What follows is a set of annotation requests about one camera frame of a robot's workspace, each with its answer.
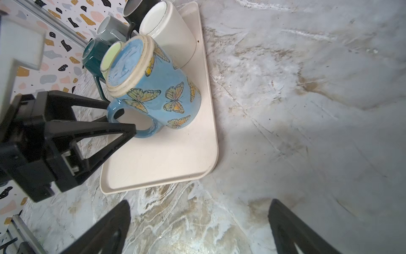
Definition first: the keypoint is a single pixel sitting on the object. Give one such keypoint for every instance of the left corner aluminium profile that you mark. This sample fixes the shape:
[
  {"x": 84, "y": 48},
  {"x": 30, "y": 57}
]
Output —
[{"x": 41, "y": 10}]

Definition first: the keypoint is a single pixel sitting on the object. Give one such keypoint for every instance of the beige rectangular tray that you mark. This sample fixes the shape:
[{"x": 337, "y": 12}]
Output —
[{"x": 170, "y": 156}]

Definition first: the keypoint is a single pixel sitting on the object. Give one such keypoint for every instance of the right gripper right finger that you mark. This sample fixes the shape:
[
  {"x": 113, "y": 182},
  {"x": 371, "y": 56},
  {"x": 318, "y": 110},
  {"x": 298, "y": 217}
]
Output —
[{"x": 291, "y": 234}]

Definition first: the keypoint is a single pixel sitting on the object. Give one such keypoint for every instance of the light green mug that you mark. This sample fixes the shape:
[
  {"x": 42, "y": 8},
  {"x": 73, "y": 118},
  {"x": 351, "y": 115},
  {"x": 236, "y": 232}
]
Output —
[{"x": 109, "y": 57}]

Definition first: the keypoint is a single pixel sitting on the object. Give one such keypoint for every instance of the black mug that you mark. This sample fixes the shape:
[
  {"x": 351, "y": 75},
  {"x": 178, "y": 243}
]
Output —
[{"x": 135, "y": 11}]

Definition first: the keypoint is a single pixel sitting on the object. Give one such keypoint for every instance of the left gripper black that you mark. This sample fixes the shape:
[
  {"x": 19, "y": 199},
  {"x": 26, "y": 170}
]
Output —
[{"x": 41, "y": 142}]

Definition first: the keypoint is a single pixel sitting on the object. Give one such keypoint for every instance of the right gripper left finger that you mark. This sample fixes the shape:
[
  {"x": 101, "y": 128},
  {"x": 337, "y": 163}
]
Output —
[{"x": 107, "y": 236}]

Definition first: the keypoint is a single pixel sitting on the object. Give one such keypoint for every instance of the blue butterfly mug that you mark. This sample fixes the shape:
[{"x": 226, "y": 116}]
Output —
[{"x": 144, "y": 78}]

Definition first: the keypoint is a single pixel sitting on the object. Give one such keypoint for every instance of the dark teal mug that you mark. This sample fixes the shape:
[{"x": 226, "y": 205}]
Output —
[{"x": 92, "y": 57}]

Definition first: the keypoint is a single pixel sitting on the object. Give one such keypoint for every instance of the white mug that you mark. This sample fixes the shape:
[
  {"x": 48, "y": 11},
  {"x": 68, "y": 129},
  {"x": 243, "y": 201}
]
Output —
[{"x": 168, "y": 29}]

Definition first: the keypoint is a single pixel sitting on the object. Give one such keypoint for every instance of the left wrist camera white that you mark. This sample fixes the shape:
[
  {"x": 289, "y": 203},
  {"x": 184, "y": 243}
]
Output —
[{"x": 22, "y": 44}]

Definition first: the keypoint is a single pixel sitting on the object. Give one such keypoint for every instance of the grey mug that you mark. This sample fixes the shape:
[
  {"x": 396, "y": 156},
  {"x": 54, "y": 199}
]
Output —
[{"x": 111, "y": 30}]

